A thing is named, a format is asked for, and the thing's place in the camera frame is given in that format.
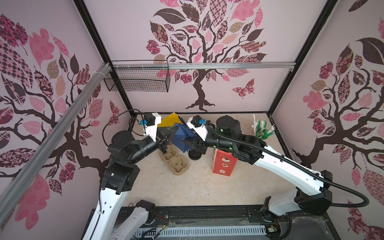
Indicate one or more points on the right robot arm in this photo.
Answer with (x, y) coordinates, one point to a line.
(311, 195)

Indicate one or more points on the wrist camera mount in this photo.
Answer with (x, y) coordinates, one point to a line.
(197, 124)
(150, 124)

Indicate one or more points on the blue paper napkin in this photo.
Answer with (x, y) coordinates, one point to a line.
(183, 133)

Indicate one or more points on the yellow napkins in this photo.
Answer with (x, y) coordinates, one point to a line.
(170, 121)

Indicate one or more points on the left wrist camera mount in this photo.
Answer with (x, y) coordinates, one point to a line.
(150, 124)

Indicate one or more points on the red white paper bag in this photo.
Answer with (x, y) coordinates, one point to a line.
(223, 163)

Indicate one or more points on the green white straw packets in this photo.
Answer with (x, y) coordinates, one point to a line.
(260, 129)

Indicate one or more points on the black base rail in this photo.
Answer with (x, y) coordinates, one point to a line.
(297, 225)

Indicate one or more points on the aluminium frame bar back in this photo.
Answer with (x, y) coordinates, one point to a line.
(205, 66)

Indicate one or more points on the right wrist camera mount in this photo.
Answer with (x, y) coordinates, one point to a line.
(197, 124)

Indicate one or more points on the white cable duct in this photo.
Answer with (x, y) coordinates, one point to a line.
(181, 232)

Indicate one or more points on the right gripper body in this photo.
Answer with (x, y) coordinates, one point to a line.
(213, 141)

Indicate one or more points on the stack of black lids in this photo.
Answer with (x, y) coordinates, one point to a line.
(193, 155)

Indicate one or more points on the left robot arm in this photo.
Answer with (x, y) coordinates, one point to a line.
(118, 181)

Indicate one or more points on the aluminium frame bar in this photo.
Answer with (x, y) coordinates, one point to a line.
(22, 181)
(205, 66)

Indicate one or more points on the pulp cup carrier tray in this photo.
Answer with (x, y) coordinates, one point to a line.
(177, 164)

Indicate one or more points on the aluminium frame bar left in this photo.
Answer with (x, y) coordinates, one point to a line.
(22, 181)

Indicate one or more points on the black wire basket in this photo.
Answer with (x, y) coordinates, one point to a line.
(139, 76)

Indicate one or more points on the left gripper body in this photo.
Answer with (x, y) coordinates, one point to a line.
(146, 149)

